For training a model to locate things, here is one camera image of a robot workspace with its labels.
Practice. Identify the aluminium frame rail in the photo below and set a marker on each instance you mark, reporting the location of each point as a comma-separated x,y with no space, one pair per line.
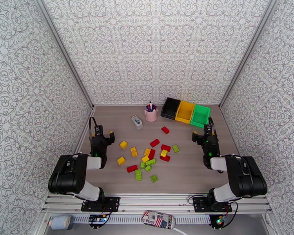
156,202

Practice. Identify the circuit board with green light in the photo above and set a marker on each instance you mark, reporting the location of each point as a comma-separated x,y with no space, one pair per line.
220,221

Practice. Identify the purple pen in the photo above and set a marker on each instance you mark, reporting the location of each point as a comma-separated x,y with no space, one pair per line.
153,109

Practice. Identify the aluminium frame post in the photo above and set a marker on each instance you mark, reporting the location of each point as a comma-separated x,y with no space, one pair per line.
62,45
249,45

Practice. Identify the green plastic bin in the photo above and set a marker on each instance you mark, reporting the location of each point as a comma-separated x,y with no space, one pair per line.
200,114

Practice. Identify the aluminium side rail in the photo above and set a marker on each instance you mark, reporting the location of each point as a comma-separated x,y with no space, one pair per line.
86,132

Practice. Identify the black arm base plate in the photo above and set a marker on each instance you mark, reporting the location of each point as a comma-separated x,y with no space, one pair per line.
112,203
201,205

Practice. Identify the white paper roll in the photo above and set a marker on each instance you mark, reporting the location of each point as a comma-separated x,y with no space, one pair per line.
61,222

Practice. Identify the pink cup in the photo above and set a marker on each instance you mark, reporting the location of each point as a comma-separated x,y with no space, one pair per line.
151,116

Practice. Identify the yellow lego brick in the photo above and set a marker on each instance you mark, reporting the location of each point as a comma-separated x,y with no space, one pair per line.
147,152
145,159
134,151
121,160
123,144
164,153

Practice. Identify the flag print pencil case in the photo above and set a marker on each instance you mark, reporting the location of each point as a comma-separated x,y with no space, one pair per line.
159,219

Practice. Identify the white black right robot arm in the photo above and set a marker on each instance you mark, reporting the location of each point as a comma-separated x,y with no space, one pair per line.
247,178

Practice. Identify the long green lego brick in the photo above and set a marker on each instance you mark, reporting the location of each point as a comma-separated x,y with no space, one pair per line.
138,174

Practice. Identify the red lego brick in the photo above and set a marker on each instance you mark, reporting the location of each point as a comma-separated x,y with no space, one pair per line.
165,148
154,143
164,158
132,168
165,130
152,154

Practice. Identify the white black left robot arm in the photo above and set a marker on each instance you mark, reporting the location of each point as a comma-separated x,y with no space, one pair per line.
68,175

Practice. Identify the black plastic bin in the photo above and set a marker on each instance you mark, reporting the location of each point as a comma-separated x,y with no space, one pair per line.
170,107

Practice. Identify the small white grey box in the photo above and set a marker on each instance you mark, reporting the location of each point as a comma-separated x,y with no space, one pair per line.
137,123

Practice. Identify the yellow plastic bin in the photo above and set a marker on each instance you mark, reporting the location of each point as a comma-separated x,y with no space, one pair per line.
185,110

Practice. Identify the small circuit board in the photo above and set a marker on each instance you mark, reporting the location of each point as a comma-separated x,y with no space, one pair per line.
96,219

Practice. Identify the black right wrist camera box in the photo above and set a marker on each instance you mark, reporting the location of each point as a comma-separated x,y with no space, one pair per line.
196,138

